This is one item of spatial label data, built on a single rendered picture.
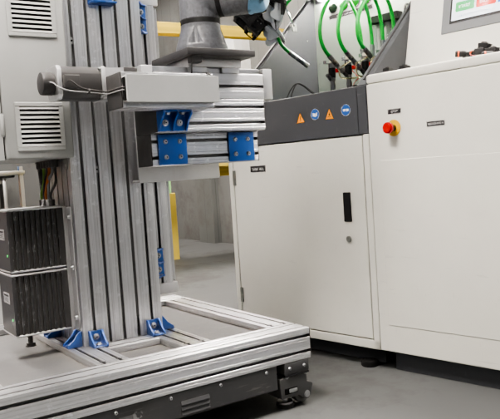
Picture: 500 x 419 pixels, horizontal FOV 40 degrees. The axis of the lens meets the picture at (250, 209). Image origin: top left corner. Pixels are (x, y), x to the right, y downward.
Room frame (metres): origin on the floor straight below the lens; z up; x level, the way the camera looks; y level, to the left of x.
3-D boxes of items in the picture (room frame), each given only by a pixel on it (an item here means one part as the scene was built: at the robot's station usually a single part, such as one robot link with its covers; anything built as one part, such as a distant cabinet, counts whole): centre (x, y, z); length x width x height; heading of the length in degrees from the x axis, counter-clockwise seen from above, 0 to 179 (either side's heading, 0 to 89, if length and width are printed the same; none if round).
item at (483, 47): (2.05, -0.75, 1.01); 0.23 x 0.11 x 0.06; 43
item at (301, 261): (2.51, -0.17, 0.44); 0.65 x 0.02 x 0.68; 43
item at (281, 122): (2.52, -0.18, 0.87); 0.62 x 0.04 x 0.16; 43
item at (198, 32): (2.02, 0.11, 1.09); 0.15 x 0.15 x 0.10
